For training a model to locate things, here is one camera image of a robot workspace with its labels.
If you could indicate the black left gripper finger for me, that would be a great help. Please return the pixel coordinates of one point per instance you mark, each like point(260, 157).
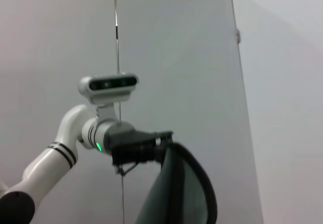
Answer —
point(159, 154)
point(165, 136)

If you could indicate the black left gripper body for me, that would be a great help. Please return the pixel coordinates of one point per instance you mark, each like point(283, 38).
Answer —
point(128, 145)

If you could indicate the grey towel with black trim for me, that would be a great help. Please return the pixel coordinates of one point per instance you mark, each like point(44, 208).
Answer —
point(171, 196)

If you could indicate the thin vertical metal strip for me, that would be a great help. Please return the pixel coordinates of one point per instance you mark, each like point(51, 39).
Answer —
point(116, 33)

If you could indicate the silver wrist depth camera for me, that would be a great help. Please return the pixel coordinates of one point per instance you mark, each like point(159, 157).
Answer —
point(108, 85)

